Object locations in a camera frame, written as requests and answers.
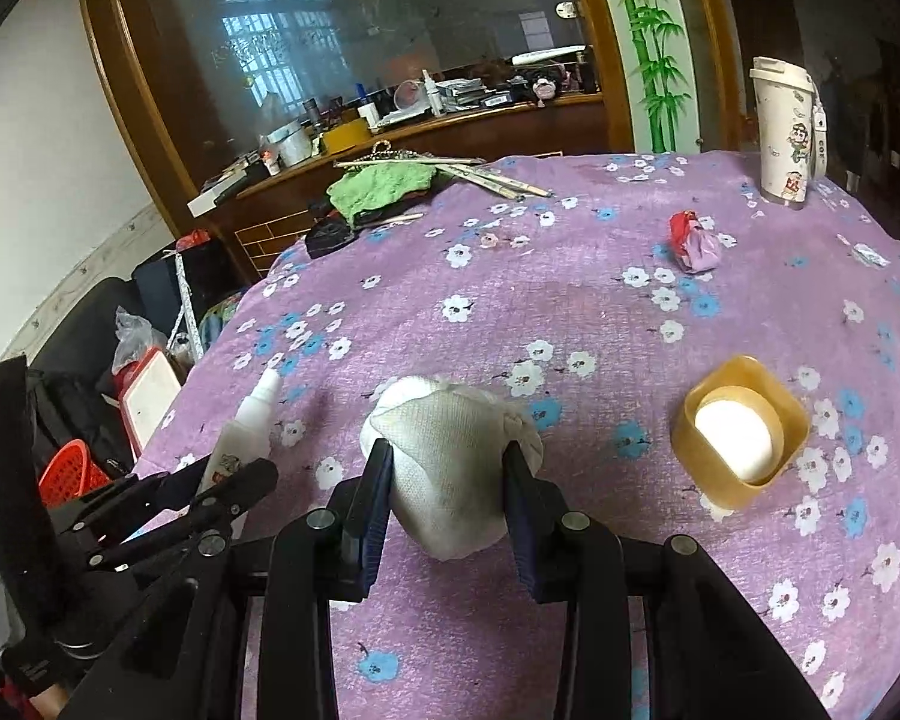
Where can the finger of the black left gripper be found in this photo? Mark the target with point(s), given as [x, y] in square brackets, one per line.
[214, 510]
[120, 509]

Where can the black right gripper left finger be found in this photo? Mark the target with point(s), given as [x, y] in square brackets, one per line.
[330, 554]

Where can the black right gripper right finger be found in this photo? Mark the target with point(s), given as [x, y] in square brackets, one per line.
[564, 556]

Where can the white spray bottle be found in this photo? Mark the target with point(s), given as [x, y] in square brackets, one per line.
[245, 437]

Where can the white sock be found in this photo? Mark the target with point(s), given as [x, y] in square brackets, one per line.
[448, 439]

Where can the red pink wrapper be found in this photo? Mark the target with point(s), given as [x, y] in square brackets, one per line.
[695, 249]

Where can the red plastic mesh basket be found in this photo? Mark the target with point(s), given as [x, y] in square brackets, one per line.
[71, 474]

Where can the red framed white board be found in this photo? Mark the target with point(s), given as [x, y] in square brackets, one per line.
[147, 397]

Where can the black leather sofa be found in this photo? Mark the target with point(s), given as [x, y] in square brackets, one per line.
[67, 389]

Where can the clear plastic bag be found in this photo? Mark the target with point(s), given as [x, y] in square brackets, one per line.
[135, 335]

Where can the purple floral tablecloth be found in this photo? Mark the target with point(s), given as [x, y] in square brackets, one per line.
[575, 309]

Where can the black small pouch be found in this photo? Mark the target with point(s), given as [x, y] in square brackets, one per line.
[329, 235]

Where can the wooden brick pattern counter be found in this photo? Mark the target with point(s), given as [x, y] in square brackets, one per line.
[255, 221]

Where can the green cloth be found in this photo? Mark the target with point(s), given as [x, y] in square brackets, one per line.
[377, 186]

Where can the bundle of chopsticks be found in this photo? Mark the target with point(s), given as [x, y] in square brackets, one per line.
[470, 170]

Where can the small foil wrapper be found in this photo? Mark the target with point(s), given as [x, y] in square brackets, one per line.
[864, 254]

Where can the white cartoon tumbler cup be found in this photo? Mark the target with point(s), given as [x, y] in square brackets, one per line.
[792, 130]

